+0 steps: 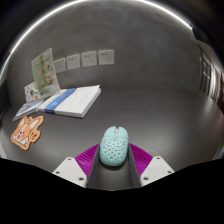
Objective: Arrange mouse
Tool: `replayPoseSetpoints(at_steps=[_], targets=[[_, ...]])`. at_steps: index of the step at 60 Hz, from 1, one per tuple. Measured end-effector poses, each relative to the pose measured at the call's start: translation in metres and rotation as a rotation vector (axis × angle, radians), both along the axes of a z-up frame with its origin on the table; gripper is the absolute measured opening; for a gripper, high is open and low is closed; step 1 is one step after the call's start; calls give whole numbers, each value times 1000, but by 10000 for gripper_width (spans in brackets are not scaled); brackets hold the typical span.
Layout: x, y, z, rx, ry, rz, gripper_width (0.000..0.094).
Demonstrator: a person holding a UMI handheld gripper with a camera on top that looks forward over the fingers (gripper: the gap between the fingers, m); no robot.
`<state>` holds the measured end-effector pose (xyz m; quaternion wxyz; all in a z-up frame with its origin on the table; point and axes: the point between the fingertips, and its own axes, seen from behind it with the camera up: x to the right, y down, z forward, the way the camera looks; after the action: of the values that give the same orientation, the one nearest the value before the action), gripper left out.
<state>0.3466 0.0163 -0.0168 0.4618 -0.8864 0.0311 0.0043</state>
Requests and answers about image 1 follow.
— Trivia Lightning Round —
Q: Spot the black-framed glass partition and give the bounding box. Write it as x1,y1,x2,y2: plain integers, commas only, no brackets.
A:
196,39,224,114

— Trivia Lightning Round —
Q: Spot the grey striped book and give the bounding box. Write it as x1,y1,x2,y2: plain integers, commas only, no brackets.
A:
12,98,45,122

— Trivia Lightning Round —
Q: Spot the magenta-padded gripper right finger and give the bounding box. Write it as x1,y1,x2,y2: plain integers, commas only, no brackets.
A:
128,142,176,188

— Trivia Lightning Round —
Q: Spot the white book with blue band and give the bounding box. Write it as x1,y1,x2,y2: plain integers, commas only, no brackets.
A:
37,84,102,119

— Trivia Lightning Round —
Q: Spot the orange corgi-shaped mouse pad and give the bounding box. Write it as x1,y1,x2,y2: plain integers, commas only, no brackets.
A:
10,115,45,152

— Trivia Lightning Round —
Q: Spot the mint green computer mouse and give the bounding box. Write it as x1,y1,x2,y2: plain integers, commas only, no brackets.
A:
99,125,130,167

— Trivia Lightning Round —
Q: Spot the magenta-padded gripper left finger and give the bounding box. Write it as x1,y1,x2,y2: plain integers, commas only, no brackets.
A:
52,143,101,188

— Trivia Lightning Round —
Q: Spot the white sticker-print card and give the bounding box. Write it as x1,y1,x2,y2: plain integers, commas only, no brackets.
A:
23,80,42,103

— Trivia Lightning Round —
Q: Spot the white ceiling light strip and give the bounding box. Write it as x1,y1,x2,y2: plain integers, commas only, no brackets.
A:
0,0,195,81

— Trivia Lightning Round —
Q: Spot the green menu sign stand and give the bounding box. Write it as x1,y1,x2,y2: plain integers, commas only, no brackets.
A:
31,47,62,100

